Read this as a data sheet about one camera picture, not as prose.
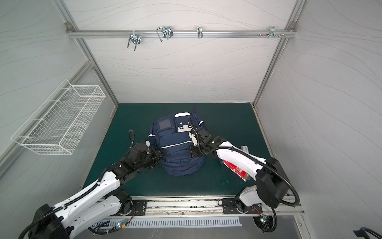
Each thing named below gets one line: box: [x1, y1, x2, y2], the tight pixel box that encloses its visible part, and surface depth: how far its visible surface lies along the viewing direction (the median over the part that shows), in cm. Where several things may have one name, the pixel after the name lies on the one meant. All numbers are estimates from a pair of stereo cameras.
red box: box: [222, 159, 252, 182], surface depth 86 cm
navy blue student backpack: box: [148, 112, 206, 176], surface depth 87 cm
